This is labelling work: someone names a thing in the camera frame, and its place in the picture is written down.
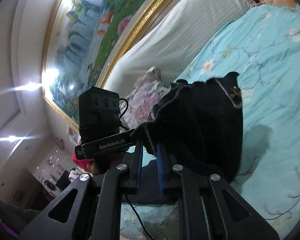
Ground gold framed landscape painting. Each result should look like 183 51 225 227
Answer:
42 0 166 128

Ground left hand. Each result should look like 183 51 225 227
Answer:
86 154 125 176

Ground black cable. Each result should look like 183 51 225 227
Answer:
123 193 154 240

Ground turquoise floral bed sheet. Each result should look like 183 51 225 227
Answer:
120 3 300 240

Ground white ribbed headboard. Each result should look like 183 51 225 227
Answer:
103 0 250 96

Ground black fleece pants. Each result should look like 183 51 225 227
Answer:
131 72 243 183

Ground floral ruffled pillow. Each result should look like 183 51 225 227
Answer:
121 67 170 128

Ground red fleece blanket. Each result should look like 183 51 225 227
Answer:
71 152 94 172

